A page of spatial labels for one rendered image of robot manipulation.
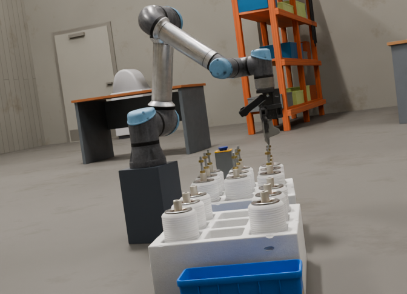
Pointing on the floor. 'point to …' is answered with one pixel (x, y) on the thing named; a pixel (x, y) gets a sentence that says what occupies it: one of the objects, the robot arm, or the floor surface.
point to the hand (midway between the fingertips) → (266, 141)
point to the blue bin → (244, 278)
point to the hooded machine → (131, 80)
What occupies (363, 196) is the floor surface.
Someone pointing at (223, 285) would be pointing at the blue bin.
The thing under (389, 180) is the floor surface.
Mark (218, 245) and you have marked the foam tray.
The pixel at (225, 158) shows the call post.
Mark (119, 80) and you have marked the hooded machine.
